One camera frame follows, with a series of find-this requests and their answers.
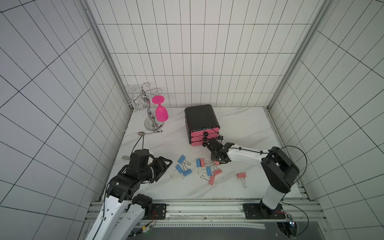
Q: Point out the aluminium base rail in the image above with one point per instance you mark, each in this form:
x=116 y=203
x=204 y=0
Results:
x=200 y=213

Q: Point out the blue binder clip top left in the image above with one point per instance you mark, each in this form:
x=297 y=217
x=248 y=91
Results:
x=182 y=160

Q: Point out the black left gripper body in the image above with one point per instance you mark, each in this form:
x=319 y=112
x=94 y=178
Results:
x=147 y=174

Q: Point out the pink binder clip beside blue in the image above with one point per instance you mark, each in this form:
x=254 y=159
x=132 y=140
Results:
x=204 y=163

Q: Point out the magenta plastic wine glass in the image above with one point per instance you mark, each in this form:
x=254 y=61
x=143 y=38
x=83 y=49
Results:
x=161 y=111

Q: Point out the clear wine glass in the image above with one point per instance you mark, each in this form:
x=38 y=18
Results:
x=136 y=98

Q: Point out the blue binder clip centre lower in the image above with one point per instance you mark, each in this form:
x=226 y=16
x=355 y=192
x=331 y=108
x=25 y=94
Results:
x=207 y=171

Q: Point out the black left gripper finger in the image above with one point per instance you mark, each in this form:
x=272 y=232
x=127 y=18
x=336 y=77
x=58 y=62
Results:
x=163 y=163
x=158 y=173

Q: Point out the chrome glass rack stand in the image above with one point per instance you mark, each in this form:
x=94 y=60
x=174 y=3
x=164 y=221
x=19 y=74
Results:
x=151 y=123

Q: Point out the blue binder clip lower left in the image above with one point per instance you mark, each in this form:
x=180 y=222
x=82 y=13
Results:
x=186 y=171

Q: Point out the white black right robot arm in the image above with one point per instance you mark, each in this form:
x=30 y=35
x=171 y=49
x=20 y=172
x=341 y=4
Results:
x=281 y=172

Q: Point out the pink drawer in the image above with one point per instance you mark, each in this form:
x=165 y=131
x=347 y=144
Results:
x=208 y=131
x=199 y=143
x=205 y=137

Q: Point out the pink binder clip lone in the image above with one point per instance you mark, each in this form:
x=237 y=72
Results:
x=242 y=177

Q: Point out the pink bottom drawer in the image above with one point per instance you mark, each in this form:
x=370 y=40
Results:
x=199 y=143

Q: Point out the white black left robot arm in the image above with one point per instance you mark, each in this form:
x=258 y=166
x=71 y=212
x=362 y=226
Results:
x=120 y=201

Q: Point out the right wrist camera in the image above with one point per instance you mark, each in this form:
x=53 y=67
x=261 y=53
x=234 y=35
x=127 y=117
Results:
x=214 y=145

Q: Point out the blue binder clip far left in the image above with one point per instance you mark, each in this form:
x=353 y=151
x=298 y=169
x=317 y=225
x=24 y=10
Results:
x=178 y=169

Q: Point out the black drawer cabinet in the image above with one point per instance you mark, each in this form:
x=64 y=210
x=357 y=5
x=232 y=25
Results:
x=200 y=117

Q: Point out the metal spoon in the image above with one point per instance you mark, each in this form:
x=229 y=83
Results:
x=143 y=133

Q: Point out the pink top drawer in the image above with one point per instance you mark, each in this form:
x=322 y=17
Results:
x=208 y=131

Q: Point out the pink binder clip bottom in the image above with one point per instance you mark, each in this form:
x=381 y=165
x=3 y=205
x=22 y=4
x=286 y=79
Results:
x=209 y=179

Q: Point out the blue binder clip centre upper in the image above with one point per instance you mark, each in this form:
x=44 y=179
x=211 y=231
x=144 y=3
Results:
x=197 y=162

